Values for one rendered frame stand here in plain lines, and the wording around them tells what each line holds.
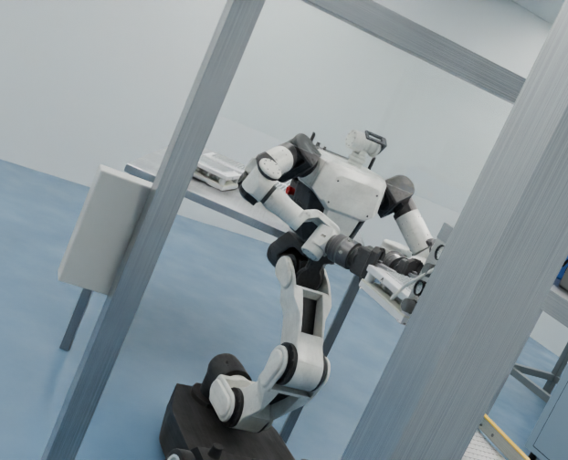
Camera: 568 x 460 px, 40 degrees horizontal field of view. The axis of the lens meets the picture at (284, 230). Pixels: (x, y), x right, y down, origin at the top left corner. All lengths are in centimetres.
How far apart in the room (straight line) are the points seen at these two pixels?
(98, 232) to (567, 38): 126
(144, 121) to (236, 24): 480
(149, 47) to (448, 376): 578
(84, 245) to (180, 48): 471
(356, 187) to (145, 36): 386
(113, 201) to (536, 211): 122
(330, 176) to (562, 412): 253
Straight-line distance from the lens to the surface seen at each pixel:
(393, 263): 241
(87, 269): 171
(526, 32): 793
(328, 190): 257
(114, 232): 169
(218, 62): 158
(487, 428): 201
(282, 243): 281
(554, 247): 58
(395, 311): 207
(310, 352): 259
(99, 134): 630
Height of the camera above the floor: 143
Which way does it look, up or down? 10 degrees down
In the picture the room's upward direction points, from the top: 24 degrees clockwise
